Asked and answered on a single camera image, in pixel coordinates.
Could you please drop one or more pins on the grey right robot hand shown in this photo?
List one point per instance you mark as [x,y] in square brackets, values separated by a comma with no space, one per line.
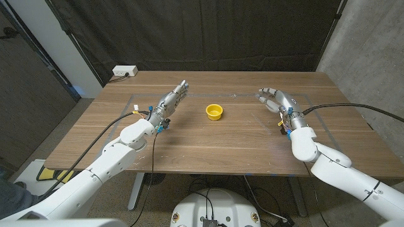
[290,105]

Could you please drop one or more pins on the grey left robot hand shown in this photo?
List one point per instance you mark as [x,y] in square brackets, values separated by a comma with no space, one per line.
[168,102]

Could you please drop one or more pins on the clear plastic pipette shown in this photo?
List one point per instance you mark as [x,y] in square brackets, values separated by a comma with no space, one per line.
[261,124]

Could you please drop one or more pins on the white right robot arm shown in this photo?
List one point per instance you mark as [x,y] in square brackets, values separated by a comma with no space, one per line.
[334,175]

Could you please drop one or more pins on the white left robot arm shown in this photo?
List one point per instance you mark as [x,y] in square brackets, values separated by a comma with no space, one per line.
[107,164]

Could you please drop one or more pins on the yellow plastic cup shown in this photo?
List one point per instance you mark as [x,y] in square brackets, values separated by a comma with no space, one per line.
[214,112]

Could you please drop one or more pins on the white power strip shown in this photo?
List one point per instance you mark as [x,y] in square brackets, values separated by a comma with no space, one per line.
[125,70]

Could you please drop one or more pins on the black backdrop cloth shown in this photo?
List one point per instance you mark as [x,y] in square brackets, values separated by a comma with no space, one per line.
[202,34]

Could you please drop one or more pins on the black backdrop stand pole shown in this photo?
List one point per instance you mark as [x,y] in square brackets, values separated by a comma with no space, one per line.
[331,28]
[75,44]

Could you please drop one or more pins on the grey table leg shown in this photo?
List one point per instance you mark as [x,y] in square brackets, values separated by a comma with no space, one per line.
[298,198]
[136,192]

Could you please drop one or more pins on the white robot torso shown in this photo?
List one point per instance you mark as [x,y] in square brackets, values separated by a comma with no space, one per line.
[217,205]

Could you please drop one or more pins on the yellow and black floor object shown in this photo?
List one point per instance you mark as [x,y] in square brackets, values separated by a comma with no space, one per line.
[47,173]

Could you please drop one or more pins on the white floor mat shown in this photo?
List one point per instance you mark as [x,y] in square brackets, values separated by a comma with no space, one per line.
[28,176]

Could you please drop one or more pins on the person leg in jeans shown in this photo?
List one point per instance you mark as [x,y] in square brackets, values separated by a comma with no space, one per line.
[12,198]

